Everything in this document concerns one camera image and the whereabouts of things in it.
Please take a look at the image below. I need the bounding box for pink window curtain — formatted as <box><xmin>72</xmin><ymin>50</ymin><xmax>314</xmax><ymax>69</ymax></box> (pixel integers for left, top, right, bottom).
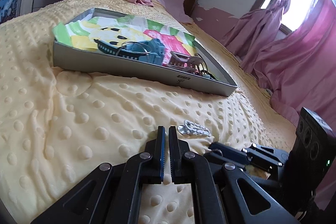
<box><xmin>220</xmin><ymin>0</ymin><xmax>336</xmax><ymax>212</ymax></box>

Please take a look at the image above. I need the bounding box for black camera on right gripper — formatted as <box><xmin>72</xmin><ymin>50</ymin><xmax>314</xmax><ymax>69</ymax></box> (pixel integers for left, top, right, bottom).
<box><xmin>288</xmin><ymin>107</ymin><xmax>335</xmax><ymax>189</ymax></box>

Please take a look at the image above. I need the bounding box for light blue smart watch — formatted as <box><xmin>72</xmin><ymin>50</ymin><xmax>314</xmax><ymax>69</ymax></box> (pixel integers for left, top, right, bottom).
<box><xmin>94</xmin><ymin>39</ymin><xmax>165</xmax><ymax>65</ymax></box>

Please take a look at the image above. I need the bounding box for silver ring pair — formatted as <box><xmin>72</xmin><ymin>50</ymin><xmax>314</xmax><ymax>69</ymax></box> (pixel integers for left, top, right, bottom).
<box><xmin>115</xmin><ymin>41</ymin><xmax>153</xmax><ymax>57</ymax></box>

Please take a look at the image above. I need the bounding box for yellow dotted bed blanket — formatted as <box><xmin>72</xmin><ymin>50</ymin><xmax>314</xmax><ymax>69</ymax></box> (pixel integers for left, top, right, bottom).
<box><xmin>1</xmin><ymin>0</ymin><xmax>295</xmax><ymax>223</ymax></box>

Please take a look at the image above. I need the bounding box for white scalloped hair clip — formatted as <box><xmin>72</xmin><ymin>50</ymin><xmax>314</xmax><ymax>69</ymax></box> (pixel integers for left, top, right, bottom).
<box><xmin>177</xmin><ymin>120</ymin><xmax>211</xmax><ymax>136</ymax></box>

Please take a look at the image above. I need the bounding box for beige hair claw clip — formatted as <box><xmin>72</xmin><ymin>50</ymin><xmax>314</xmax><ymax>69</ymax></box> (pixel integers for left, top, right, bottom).
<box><xmin>166</xmin><ymin>51</ymin><xmax>197</xmax><ymax>73</ymax></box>

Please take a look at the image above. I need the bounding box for grey tray with colourful lining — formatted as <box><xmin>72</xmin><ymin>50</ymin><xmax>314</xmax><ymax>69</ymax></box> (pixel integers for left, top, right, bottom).
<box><xmin>52</xmin><ymin>8</ymin><xmax>238</xmax><ymax>97</ymax></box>

